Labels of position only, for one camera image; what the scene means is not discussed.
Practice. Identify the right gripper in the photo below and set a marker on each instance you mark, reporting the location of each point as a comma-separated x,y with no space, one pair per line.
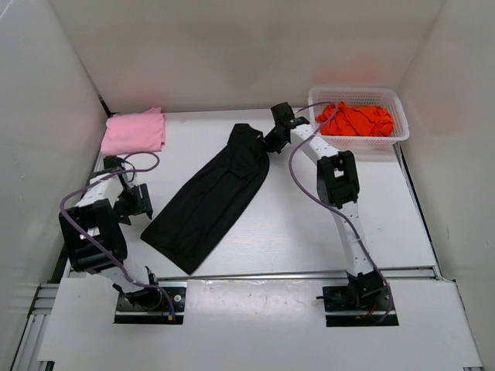
273,139

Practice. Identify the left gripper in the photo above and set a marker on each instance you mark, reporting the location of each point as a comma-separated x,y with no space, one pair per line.
144,198

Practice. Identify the black t shirt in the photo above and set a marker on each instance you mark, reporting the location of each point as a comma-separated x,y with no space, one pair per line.
201,213

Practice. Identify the white plastic basket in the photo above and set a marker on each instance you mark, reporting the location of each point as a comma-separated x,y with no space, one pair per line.
319,97

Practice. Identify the pink t shirt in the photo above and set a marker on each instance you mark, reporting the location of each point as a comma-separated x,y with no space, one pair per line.
130,133

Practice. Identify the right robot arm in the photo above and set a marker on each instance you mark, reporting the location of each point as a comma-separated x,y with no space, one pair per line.
337,190

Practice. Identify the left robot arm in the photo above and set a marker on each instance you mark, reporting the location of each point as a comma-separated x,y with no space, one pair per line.
125,278

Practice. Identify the orange garment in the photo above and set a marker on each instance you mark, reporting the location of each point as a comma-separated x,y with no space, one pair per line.
356,121

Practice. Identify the white front cover board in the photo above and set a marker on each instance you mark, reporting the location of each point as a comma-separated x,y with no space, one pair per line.
266,325

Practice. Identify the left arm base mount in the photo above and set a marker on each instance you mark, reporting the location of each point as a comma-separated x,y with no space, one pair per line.
152,307

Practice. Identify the aluminium table frame rail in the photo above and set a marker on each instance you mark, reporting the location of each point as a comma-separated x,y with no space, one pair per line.
80,251

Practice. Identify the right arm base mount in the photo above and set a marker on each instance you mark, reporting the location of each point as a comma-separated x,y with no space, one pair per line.
345,308

